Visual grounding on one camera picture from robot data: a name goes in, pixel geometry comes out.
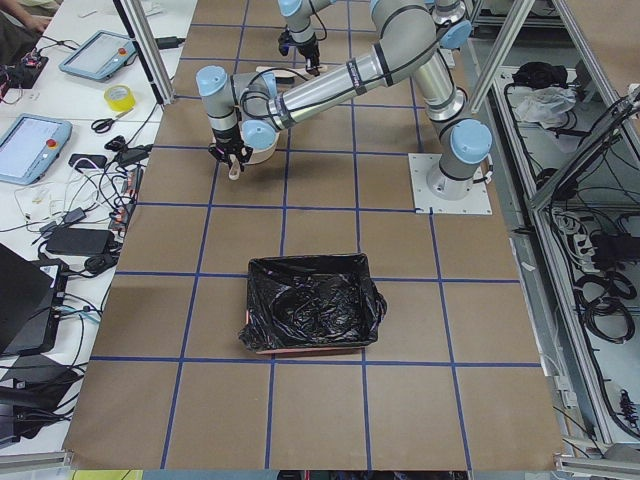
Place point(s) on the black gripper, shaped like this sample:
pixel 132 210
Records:
pixel 226 140
pixel 309 51

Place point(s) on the beige plastic dustpan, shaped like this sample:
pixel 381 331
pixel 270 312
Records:
pixel 257 156

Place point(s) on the beige hand brush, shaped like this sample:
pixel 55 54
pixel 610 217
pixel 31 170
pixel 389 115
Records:
pixel 286 75

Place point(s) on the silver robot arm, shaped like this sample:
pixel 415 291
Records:
pixel 247 111
pixel 410 35

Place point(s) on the bin with black bag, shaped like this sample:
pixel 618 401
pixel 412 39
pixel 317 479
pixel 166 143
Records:
pixel 311 303

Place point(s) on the yellow tape roll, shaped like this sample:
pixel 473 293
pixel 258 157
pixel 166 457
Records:
pixel 119 98

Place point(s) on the black scissors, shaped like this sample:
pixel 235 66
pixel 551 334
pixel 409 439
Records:
pixel 103 125

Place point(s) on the blue teach pendant far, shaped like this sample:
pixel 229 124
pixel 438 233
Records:
pixel 99 57

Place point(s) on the blue teach pendant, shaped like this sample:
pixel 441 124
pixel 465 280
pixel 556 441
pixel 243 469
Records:
pixel 99 57
pixel 30 146

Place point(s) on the black power adapter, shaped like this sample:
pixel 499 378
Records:
pixel 79 242

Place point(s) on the blue teach pendant near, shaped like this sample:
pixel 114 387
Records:
pixel 30 146

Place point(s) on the white crumpled cloth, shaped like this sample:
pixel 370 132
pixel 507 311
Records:
pixel 548 107

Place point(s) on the black laptop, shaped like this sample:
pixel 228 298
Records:
pixel 31 299

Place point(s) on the aluminium frame post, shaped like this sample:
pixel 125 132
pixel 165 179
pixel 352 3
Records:
pixel 139 31

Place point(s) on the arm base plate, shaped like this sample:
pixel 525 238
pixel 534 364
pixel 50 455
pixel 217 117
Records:
pixel 434 193

